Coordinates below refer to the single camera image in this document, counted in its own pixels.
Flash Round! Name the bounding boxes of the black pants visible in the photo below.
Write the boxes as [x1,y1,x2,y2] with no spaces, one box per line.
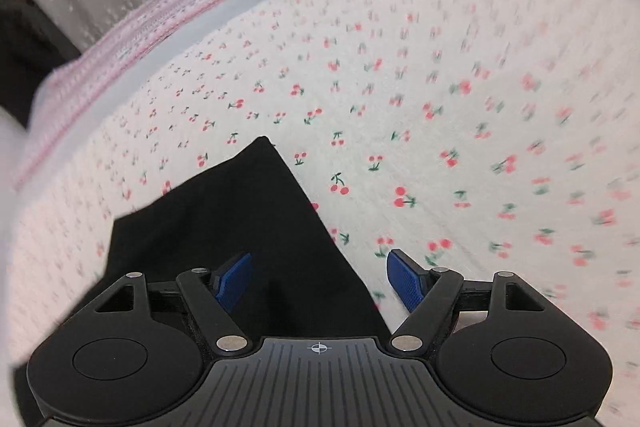
[12,134,394,427]

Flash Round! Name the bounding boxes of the cherry print white cloth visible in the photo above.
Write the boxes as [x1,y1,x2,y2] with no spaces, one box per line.
[0,0,640,427]

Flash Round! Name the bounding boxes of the grey plush bed blanket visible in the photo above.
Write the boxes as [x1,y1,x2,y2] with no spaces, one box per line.
[0,0,640,358]

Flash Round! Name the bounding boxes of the pink striped sheet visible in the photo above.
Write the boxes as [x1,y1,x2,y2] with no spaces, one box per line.
[12,0,377,193]

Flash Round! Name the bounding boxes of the dark hanging clothes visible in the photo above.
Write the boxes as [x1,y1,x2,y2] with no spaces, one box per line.
[0,0,80,128]

